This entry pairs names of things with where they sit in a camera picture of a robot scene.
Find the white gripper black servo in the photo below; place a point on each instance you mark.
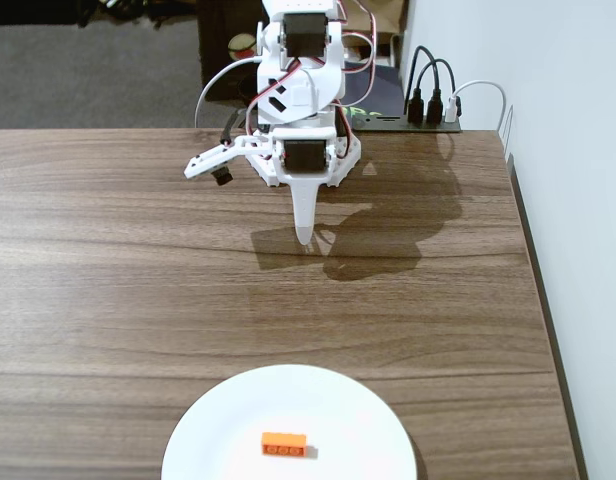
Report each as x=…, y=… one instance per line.
x=305, y=156

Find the orange lego block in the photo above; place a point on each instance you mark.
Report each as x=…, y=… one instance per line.
x=283, y=440

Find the white round plate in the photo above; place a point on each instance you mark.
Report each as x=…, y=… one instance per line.
x=338, y=415

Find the red white yellow ball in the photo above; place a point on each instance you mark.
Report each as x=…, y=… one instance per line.
x=242, y=47

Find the dark brown cabinet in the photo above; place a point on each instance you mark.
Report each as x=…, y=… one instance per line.
x=218, y=45

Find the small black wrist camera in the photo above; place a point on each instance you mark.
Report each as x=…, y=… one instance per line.
x=222, y=177

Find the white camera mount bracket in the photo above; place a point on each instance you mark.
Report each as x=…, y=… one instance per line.
x=208, y=160

